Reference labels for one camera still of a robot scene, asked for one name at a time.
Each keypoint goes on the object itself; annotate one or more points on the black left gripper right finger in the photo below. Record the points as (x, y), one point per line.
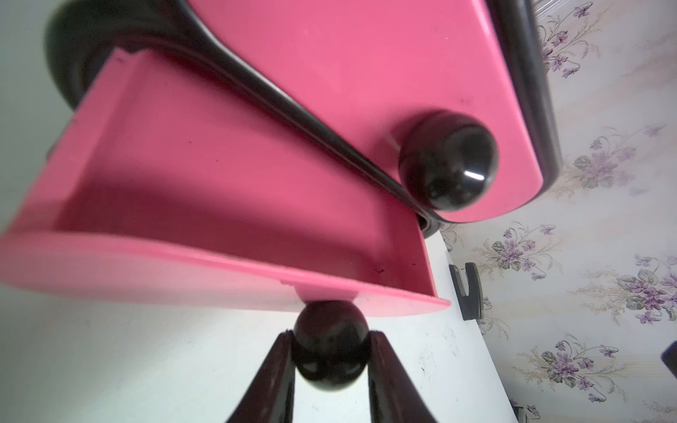
(393, 396)

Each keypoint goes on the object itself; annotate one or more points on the pink drawer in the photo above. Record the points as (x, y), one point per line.
(371, 70)
(168, 188)

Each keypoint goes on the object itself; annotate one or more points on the black drawer cabinet shell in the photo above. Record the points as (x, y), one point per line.
(446, 163)

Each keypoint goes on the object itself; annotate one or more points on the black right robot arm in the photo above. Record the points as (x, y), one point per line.
(669, 358)

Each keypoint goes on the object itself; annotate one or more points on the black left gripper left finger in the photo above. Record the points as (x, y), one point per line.
(270, 397)

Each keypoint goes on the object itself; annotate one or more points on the pink top drawer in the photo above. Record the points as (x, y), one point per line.
(371, 70)

